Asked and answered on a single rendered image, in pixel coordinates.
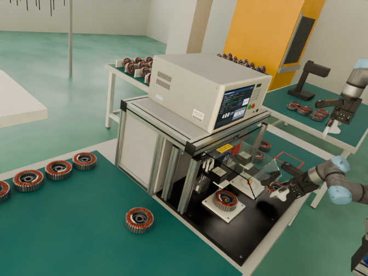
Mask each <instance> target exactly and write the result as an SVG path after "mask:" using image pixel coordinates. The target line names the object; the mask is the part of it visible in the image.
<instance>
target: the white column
mask: <svg viewBox="0 0 368 276"><path fill-rule="evenodd" d="M212 2H213V0H175V1H174V8H173V11H172V18H171V24H170V30H169V36H168V42H167V46H166V53H165V54H166V55H169V54H197V53H201V50H202V45H203V41H204V36H205V32H206V27H207V24H208V20H209V15H210V11H211V6H212Z"/></svg>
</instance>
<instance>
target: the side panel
mask: <svg viewBox="0 0 368 276"><path fill-rule="evenodd" d="M163 143H164V137H162V136H161V135H159V134H158V133H156V132H155V131H153V130H152V129H150V128H149V127H147V126H146V125H144V124H143V123H141V122H140V121H138V120H137V119H135V118H134V117H132V116H131V115H129V114H127V113H126V112H124V111H123V110H121V109H120V115H119V126H118V136H117V147H116V158H115V164H114V165H115V166H117V168H118V169H119V170H121V171H122V172H123V173H125V174H126V176H128V177H129V178H130V179H132V180H133V181H134V182H135V183H136V184H137V185H139V186H140V187H141V188H142V189H143V190H144V191H146V192H147V193H148V194H150V196H153V194H155V193H154V187H155V183H156V178H157V172H158V167H159V162H160V156H161V153H162V148H163Z"/></svg>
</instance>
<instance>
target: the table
mask: <svg viewBox="0 0 368 276"><path fill-rule="evenodd" d="M217 56H219V57H221V58H224V59H226V58H228V59H227V60H229V61H232V62H235V63H237V61H238V63H237V64H240V65H242V66H245V67H248V68H251V69H252V70H256V71H258V72H261V73H263V74H266V75H270V74H267V73H265V71H266V67H265V66H261V67H260V66H257V67H256V68H255V66H254V63H253V62H251V63H250V64H249V63H248V60H247V59H244V61H242V60H241V59H240V60H238V59H237V57H236V56H234V57H233V58H232V54H231V53H228V54H227V55H226V54H225V53H224V54H222V56H221V54H217ZM146 63H148V68H152V64H153V59H152V58H151V57H150V56H148V57H146V58H145V62H143V61H142V59H141V58H140V57H135V58H134V60H133V63H132V62H131V60H130V59H129V58H128V57H126V58H124V59H123V60H122V66H123V67H116V64H105V69H106V70H108V71H109V80H108V95H107V110H106V125H105V126H106V128H110V127H111V126H112V119H113V120H115V121H116V122H117V123H119V117H117V116H116V115H117V114H120V109H119V110H114V111H113V100H114V87H115V80H116V75H117V76H119V77H120V78H123V79H124V80H126V81H127V82H129V83H131V84H133V85H135V86H136V87H138V88H140V89H142V90H144V91H145V92H147V93H148V90H149V85H150V79H151V78H150V76H151V72H150V70H149V69H148V68H147V65H146ZM134 64H137V67H138V70H140V69H141V70H140V74H141V77H134V75H135V70H136V66H135V65H134ZM244 64H245V65H244ZM125 65H126V66H125ZM130 68H131V69H130ZM125 69H126V72H125ZM131 70H132V71H131ZM145 75H147V76H146V83H145ZM270 76H272V75H270Z"/></svg>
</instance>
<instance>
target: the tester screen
mask: <svg viewBox="0 0 368 276"><path fill-rule="evenodd" d="M253 88H254V87H249V88H245V89H240V90H236V91H232V92H229V93H225V95H224V97H223V101H222V104H221V108H220V111H219V114H218V118H217V121H216V123H217V122H220V121H222V120H225V119H228V118H230V117H232V118H233V115H234V112H235V110H238V109H240V108H243V107H247V104H246V105H242V106H240V107H237V104H238V101H241V100H244V99H248V98H249V99H250V96H251V93H252V90H253ZM228 112H230V114H229V117H227V118H224V119H222V115H223V114H225V113H228ZM242 117H243V116H242ZM239 118H241V117H239ZM239 118H237V119H239ZM234 120H236V119H234ZM234 120H232V119H231V120H230V121H227V122H225V123H222V124H220V125H217V126H216V124H215V127H214V128H217V127H219V126H222V125H224V124H227V123H229V122H232V121H234Z"/></svg>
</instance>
